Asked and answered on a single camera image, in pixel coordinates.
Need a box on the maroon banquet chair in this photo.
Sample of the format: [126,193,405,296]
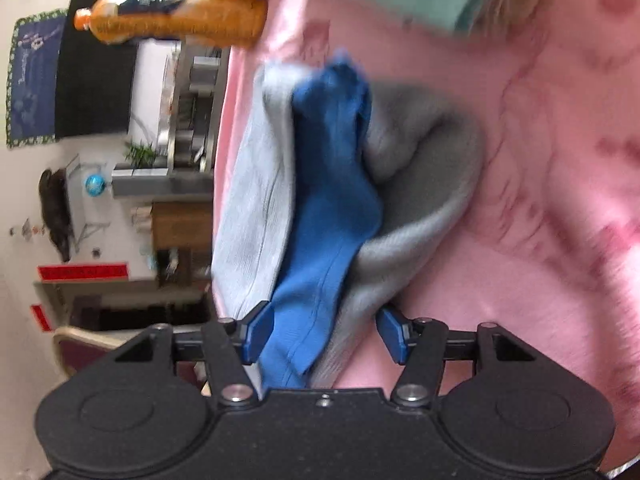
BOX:
[52,324,213,396]

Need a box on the orange juice bottle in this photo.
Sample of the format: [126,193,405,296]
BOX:
[74,0,268,52]

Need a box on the green potted plant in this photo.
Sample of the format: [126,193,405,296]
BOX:
[124,141,160,170]

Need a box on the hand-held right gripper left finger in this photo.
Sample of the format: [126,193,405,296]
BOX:
[110,301,275,408]

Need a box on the grey tower speaker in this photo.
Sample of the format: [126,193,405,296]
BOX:
[111,166,216,200]

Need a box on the dark wall figure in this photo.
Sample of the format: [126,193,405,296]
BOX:
[39,168,74,263]

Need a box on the wall shelf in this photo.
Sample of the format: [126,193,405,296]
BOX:
[64,155,111,256]

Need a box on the black television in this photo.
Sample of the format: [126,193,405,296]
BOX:
[54,0,140,142]

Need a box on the blue wall hanging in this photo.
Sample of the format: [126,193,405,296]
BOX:
[6,9,69,150]

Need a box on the grey television stand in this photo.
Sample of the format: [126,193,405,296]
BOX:
[159,40,232,181]

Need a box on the light blue and blue sweater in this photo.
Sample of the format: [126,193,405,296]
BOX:
[210,50,487,391]

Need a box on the wooden cabinet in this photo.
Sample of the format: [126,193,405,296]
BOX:
[150,201,215,252]

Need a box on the pink printed blanket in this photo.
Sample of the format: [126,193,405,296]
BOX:
[209,0,640,476]

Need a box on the red banner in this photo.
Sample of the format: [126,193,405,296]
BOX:
[37,261,129,282]
[29,304,55,333]

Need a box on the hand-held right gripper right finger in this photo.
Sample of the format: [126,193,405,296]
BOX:
[376,308,541,408]

